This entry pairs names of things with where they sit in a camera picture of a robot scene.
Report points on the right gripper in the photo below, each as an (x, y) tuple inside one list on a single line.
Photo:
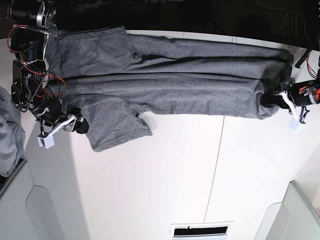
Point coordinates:
[(49, 113)]

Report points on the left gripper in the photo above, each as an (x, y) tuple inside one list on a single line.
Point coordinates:
[(295, 97)]

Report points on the grey t-shirt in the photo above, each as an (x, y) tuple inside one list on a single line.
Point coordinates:
[(114, 77)]

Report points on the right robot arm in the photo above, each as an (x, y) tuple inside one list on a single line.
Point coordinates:
[(32, 24)]

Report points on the grey clothes pile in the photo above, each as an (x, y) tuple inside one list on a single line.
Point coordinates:
[(12, 135)]

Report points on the white bin left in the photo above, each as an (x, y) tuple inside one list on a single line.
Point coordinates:
[(27, 210)]

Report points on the white bin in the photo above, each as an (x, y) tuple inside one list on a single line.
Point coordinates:
[(292, 219), (27, 210)]

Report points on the white bin right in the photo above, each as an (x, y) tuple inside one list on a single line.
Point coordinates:
[(292, 219)]

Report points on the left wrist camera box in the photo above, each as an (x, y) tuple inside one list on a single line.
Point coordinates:
[(296, 126)]

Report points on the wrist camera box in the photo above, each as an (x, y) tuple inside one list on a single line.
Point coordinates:
[(296, 126), (46, 141)]

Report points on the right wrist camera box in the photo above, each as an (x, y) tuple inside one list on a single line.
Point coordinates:
[(46, 141)]

